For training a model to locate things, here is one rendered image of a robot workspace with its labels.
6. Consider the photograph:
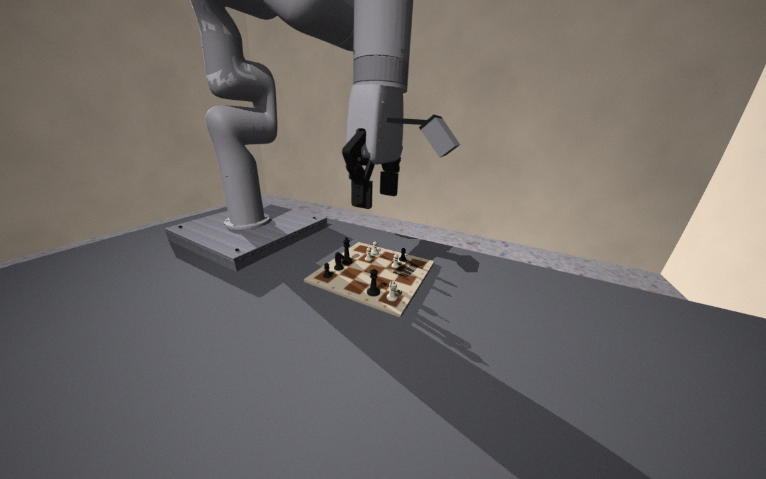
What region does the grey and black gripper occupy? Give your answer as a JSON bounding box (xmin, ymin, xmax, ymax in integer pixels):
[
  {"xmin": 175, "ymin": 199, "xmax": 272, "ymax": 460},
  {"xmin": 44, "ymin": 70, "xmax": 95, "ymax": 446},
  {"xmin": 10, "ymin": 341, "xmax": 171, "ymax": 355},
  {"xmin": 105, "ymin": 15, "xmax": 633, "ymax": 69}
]
[{"xmin": 342, "ymin": 80, "xmax": 407, "ymax": 209}]

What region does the brown and cream chessboard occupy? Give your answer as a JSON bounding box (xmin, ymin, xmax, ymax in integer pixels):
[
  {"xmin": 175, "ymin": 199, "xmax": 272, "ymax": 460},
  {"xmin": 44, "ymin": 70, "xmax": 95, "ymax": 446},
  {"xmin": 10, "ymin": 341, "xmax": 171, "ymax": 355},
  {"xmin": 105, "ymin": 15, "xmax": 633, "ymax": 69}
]
[{"xmin": 304, "ymin": 242, "xmax": 434, "ymax": 317}]

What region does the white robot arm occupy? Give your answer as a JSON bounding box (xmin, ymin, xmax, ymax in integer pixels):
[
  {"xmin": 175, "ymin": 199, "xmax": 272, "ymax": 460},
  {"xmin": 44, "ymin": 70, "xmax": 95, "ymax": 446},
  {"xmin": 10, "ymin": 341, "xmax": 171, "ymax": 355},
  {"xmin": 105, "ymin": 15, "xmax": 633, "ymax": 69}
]
[{"xmin": 190, "ymin": 0, "xmax": 460, "ymax": 230}]

